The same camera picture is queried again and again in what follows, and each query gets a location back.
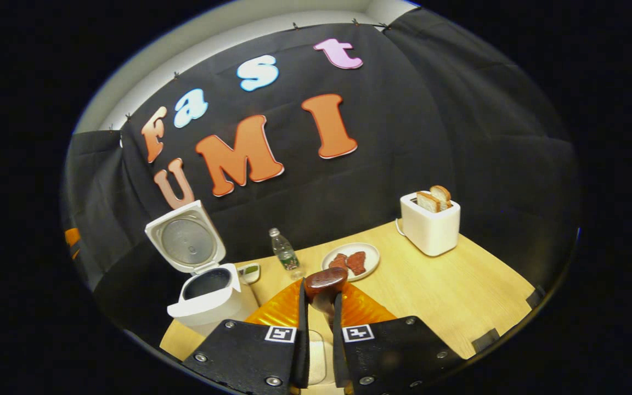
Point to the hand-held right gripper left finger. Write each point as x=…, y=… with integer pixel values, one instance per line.
x=300, y=340

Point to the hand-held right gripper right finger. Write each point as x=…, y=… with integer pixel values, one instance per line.
x=339, y=340

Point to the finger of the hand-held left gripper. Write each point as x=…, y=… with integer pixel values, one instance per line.
x=72, y=237

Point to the cream chopstick holder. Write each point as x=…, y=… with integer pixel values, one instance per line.
x=316, y=356

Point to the brown wooden spoon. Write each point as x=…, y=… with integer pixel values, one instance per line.
x=325, y=282

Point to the white rice cooker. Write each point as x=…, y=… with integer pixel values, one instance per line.
x=206, y=307

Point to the red meat piece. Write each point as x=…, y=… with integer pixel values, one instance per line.
x=339, y=261
x=356, y=263

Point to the small white bowl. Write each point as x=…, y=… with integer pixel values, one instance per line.
x=249, y=272

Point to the clear plastic water bottle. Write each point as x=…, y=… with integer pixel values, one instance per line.
x=285, y=253

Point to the white round plate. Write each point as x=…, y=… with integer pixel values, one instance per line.
x=368, y=255

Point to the black table edge clip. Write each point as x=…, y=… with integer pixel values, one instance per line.
x=535, y=297
x=485, y=340

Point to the toasted bread slice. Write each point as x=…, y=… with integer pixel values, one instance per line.
x=428, y=202
x=442, y=195

